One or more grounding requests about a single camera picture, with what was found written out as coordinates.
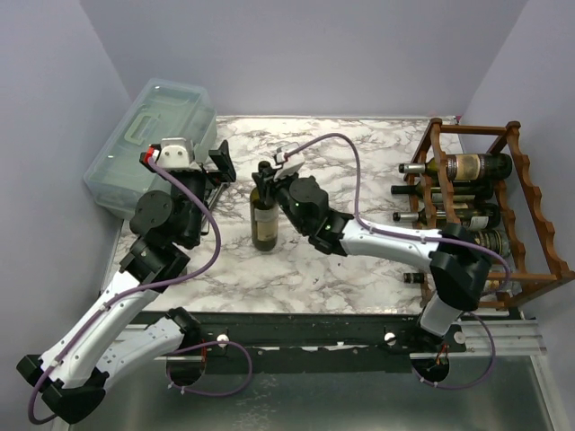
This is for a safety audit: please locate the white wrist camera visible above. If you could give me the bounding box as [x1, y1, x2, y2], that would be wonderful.
[139, 137, 201, 172]
[273, 143, 305, 181]

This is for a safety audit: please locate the green wine bottle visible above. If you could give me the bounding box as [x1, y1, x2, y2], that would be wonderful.
[398, 154, 513, 181]
[392, 202, 500, 231]

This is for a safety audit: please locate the clear glass wine bottle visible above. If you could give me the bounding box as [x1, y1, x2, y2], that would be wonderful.
[471, 229, 511, 259]

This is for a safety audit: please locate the dark green bottle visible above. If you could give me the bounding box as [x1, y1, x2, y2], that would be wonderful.
[250, 186, 279, 251]

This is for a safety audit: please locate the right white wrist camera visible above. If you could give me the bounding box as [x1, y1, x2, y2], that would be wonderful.
[273, 143, 305, 181]

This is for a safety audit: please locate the black metal corkscrew tool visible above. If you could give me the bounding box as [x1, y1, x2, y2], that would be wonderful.
[200, 183, 229, 236]

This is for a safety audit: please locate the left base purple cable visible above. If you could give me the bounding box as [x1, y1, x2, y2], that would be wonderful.
[166, 339, 254, 397]

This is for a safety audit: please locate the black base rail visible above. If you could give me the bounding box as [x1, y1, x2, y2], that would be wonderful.
[125, 309, 468, 376]

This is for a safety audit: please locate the translucent plastic storage box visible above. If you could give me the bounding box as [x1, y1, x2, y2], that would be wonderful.
[84, 79, 217, 220]

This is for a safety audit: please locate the brown wooden wine rack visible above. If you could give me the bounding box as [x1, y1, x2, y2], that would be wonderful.
[411, 118, 574, 310]

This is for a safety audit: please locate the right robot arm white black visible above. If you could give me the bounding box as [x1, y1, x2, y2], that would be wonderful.
[252, 162, 491, 352]

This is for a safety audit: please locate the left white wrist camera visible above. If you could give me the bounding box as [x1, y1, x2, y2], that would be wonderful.
[139, 137, 201, 172]

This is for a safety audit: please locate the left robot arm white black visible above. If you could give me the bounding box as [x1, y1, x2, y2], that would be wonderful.
[17, 137, 236, 425]

